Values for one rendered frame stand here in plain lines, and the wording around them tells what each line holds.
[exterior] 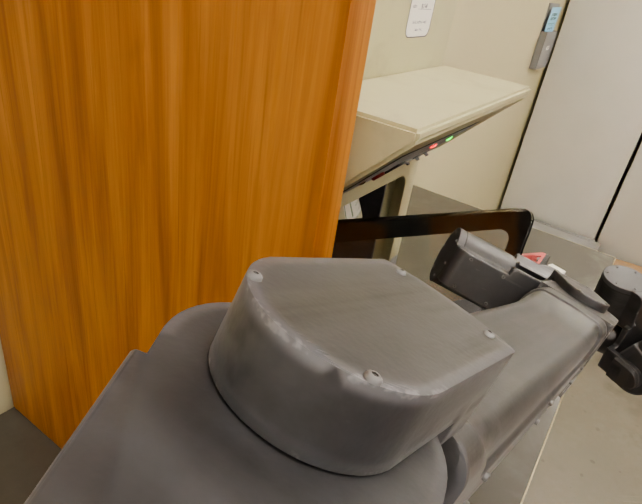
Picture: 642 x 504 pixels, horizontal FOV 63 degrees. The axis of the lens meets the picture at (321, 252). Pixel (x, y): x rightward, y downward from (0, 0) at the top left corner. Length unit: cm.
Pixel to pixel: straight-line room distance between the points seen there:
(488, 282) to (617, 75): 306
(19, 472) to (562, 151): 325
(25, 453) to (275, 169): 65
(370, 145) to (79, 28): 25
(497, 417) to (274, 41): 26
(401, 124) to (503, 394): 25
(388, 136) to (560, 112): 317
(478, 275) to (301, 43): 25
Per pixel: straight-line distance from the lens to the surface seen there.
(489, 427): 17
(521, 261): 52
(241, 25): 37
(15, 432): 94
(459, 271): 47
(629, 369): 80
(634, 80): 349
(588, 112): 353
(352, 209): 66
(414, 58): 64
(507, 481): 94
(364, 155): 42
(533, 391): 22
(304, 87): 34
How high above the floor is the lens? 161
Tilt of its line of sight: 29 degrees down
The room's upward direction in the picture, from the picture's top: 9 degrees clockwise
